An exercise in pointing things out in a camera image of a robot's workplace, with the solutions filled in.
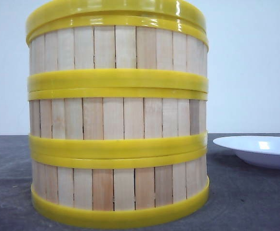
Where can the bamboo steamer with three buns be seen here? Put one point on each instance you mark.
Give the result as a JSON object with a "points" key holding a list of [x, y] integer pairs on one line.
{"points": [[116, 127]]}

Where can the bamboo steamer with large bun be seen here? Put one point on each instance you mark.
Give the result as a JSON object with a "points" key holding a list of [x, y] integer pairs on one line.
{"points": [[85, 56]]}

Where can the woven bamboo steamer lid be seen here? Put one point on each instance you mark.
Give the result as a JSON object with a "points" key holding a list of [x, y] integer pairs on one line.
{"points": [[56, 9]]}

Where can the bamboo steamer with small bun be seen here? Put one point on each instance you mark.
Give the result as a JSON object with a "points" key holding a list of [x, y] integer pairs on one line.
{"points": [[121, 198]]}

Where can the white plate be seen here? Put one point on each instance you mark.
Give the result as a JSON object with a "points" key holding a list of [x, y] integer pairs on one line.
{"points": [[262, 151]]}

